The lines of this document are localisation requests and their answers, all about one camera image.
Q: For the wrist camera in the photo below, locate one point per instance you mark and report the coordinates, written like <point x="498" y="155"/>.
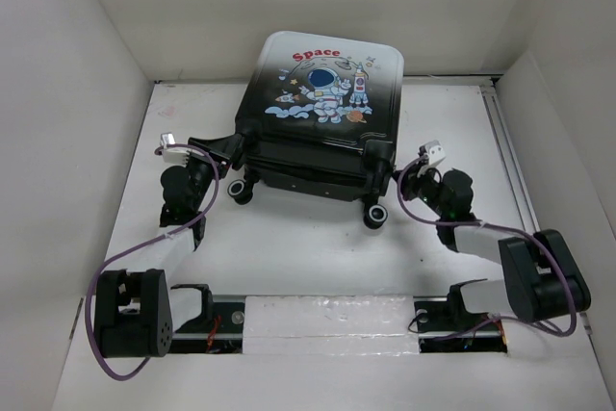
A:
<point x="432" y="154"/>
<point x="171" y="152"/>

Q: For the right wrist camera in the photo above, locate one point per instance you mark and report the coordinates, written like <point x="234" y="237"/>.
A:
<point x="432" y="154"/>

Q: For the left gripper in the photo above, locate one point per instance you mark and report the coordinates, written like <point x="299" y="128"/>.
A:
<point x="224" y="147"/>

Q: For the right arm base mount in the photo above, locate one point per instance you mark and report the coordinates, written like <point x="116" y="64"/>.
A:
<point x="444" y="325"/>

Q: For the aluminium rail frame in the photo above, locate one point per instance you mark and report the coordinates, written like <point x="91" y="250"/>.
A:
<point x="462" y="113"/>

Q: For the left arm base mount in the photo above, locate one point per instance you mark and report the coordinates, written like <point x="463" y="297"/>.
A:
<point x="191" y="319"/>

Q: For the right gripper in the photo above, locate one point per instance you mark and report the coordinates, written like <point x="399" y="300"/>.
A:
<point x="411" y="178"/>

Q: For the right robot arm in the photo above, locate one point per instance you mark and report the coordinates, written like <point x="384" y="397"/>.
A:
<point x="541" y="279"/>

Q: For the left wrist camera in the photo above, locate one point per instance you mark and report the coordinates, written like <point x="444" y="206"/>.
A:
<point x="171" y="152"/>

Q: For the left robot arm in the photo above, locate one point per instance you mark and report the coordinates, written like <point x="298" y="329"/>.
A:
<point x="138" y="312"/>

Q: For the black kids suitcase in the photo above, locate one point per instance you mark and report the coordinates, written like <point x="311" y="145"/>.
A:
<point x="320" y="116"/>

